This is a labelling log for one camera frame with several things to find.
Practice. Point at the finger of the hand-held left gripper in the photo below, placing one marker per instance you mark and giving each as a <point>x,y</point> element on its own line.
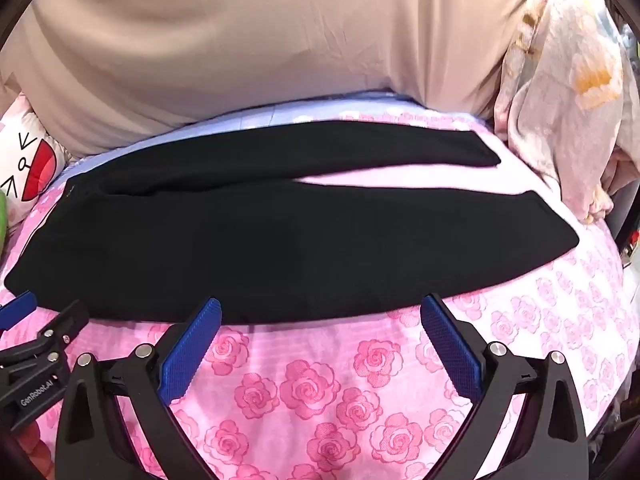
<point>62,327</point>
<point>17,306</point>

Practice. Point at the cartoon face pillow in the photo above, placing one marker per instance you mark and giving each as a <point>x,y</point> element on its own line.
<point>30,160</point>

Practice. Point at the green plush toy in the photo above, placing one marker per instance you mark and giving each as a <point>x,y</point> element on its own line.
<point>3,220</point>

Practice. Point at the pastel floral cloth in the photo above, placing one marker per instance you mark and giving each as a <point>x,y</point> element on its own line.
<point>550,85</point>

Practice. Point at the pink rose print bedsheet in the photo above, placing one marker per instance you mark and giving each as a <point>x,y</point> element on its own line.
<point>310,385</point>

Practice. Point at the beige quilt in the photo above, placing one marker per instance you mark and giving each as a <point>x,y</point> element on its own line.
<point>250,35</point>

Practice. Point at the black pants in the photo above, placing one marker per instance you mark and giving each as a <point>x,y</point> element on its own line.
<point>250,240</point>

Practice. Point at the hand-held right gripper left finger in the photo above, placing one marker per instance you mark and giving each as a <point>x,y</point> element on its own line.
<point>194,342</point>

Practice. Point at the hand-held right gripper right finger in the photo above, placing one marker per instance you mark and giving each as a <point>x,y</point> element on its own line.
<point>450,347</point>

